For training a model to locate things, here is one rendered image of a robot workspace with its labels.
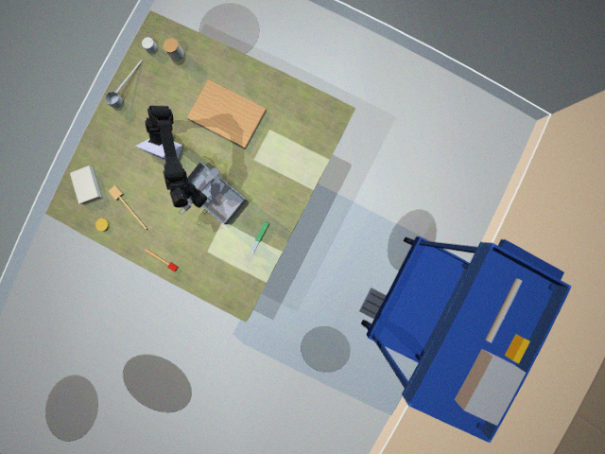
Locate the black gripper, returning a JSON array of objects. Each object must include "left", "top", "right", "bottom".
[{"left": 183, "top": 183, "right": 208, "bottom": 208}]

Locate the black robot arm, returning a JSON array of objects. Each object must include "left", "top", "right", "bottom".
[{"left": 146, "top": 105, "right": 191, "bottom": 207}]

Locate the light wooden board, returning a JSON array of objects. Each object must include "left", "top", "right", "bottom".
[{"left": 187, "top": 79, "right": 267, "bottom": 148}]

